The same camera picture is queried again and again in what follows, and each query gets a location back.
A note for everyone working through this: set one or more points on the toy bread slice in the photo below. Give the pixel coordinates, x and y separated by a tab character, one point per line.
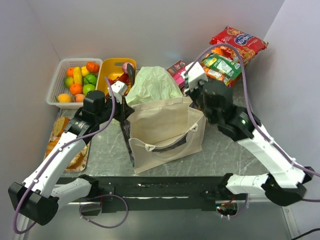
60	125

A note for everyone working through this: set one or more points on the large red snack bag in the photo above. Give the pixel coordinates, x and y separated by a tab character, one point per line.
246	44

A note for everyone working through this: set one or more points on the yellow toy mango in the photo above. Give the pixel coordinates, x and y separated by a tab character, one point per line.
64	98

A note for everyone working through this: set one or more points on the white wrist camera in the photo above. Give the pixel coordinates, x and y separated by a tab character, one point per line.
193	76
119	89

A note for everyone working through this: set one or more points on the green snack packet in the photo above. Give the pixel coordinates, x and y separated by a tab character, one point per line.
222	64

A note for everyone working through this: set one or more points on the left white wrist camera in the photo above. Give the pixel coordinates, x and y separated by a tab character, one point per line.
119	89

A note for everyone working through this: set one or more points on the dark red box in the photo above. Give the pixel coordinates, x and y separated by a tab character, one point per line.
176	67

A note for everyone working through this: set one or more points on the orange snack packet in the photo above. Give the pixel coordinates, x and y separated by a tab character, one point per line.
213	74

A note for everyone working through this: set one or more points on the pink box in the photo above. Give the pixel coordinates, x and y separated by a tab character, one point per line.
178	77

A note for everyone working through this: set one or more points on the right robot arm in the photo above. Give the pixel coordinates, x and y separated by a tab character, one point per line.
284	183

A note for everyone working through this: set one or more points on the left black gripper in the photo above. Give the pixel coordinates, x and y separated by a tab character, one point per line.
124	110

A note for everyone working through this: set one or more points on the yellow plastic bin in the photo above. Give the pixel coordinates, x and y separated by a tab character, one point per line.
111	68

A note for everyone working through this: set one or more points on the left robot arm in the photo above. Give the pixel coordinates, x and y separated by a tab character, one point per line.
37	198

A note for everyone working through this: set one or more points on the toy peach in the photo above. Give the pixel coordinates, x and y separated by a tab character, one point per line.
79	98

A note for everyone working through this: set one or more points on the floral bread tray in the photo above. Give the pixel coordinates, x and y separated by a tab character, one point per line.
78	163

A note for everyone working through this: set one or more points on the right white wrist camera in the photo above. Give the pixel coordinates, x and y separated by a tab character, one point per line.
193	76

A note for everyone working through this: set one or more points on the light green plastic bag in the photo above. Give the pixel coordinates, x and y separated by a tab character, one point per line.
152	83

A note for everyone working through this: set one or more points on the pink toy onion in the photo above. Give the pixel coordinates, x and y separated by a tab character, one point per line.
125	67

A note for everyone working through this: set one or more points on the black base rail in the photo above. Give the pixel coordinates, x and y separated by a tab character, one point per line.
147	193

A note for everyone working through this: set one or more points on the white plastic fruit basket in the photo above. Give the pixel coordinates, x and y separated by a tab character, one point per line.
57	83

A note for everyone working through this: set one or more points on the toy orange fruit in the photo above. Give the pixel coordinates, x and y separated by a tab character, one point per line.
76	89

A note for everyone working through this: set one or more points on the orange toy pumpkin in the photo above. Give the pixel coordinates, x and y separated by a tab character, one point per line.
93	67

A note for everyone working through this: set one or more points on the red toy lobster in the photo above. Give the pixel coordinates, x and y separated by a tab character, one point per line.
124	78

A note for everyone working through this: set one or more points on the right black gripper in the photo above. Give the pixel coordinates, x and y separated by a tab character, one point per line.
195	93

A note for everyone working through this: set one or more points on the yellow toy corn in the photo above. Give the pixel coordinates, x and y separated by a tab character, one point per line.
77	75

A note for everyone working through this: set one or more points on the beige canvas tote bag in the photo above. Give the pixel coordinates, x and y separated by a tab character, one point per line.
162	131

